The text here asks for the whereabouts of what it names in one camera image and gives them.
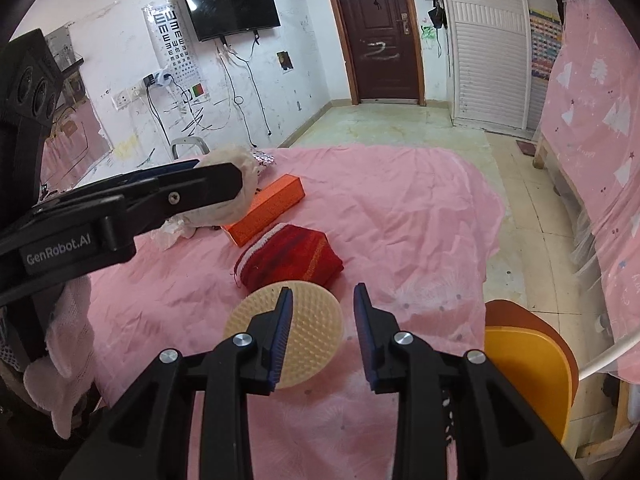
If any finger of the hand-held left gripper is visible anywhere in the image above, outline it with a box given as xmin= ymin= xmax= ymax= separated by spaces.
xmin=35 ymin=159 xmax=201 ymax=211
xmin=102 ymin=161 xmax=246 ymax=238

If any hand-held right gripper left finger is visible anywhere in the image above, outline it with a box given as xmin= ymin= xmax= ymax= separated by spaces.
xmin=60 ymin=287 xmax=296 ymax=480

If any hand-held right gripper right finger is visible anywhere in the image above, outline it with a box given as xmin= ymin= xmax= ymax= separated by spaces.
xmin=352 ymin=284 xmax=586 ymax=480

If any white tissue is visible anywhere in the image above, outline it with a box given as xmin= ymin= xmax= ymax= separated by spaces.
xmin=150 ymin=217 xmax=198 ymax=252

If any orange bin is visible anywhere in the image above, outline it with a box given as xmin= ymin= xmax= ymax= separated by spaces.
xmin=484 ymin=299 xmax=581 ymax=443

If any person's left hand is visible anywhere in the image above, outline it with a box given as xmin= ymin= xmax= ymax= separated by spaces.
xmin=22 ymin=277 xmax=96 ymax=441

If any beige round silicone brush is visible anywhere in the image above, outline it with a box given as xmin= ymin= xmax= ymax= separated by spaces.
xmin=223 ymin=282 xmax=345 ymax=391

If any cream mesh cloth bundle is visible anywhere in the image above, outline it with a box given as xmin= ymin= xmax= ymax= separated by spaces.
xmin=172 ymin=145 xmax=262 ymax=231

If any shiny foil wrapper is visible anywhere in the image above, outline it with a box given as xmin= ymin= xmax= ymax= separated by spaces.
xmin=250 ymin=149 xmax=277 ymax=179

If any orange box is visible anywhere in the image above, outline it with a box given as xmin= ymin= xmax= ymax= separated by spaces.
xmin=220 ymin=174 xmax=306 ymax=247

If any red knitted cloth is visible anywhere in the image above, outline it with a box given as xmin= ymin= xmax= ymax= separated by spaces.
xmin=234 ymin=222 xmax=345 ymax=291

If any eye chart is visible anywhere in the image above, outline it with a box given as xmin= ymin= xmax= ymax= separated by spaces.
xmin=145 ymin=2 xmax=208 ymax=103

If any pink bedsheet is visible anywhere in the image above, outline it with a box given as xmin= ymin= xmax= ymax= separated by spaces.
xmin=40 ymin=145 xmax=506 ymax=480

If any dark brown door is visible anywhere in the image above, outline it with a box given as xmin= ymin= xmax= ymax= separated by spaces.
xmin=320 ymin=0 xmax=426 ymax=107

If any pink tree print curtain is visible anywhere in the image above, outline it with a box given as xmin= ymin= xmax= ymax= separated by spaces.
xmin=537 ymin=0 xmax=640 ymax=381

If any white louvered wardrobe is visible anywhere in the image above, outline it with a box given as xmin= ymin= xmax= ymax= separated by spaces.
xmin=437 ymin=0 xmax=541 ymax=133

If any white wall socket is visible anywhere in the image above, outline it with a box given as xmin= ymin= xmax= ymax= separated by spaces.
xmin=111 ymin=87 xmax=143 ymax=111

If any wall mirror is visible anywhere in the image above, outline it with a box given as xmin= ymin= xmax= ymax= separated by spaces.
xmin=42 ymin=24 xmax=115 ymax=188

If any black hanging cable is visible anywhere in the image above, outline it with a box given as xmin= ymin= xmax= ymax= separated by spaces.
xmin=219 ymin=35 xmax=275 ymax=137

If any black wall television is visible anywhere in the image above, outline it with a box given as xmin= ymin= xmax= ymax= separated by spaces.
xmin=177 ymin=0 xmax=282 ymax=43

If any wooden bed frame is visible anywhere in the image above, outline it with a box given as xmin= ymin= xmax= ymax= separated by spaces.
xmin=532 ymin=127 xmax=588 ymax=213

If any colourful grid wall poster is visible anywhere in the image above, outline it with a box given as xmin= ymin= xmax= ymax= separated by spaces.
xmin=527 ymin=7 xmax=563 ymax=81

